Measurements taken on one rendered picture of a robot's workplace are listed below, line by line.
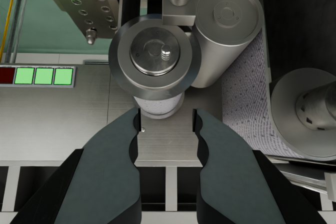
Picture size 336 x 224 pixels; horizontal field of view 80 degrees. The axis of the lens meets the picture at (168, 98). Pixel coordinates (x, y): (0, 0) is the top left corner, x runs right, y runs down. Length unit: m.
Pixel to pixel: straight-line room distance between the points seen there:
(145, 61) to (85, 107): 0.40
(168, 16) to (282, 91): 0.21
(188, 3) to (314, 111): 0.23
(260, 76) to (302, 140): 0.12
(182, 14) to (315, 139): 0.27
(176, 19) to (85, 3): 0.35
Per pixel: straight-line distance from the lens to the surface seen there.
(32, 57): 3.78
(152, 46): 0.31
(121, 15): 0.38
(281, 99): 0.36
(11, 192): 0.77
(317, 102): 0.33
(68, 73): 0.72
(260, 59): 0.38
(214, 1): 0.39
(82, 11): 0.67
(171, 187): 0.64
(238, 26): 0.38
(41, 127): 0.72
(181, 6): 0.33
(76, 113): 0.68
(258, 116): 0.38
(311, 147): 0.38
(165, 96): 0.31
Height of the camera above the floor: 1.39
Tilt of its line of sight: 12 degrees down
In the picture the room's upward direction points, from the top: 180 degrees counter-clockwise
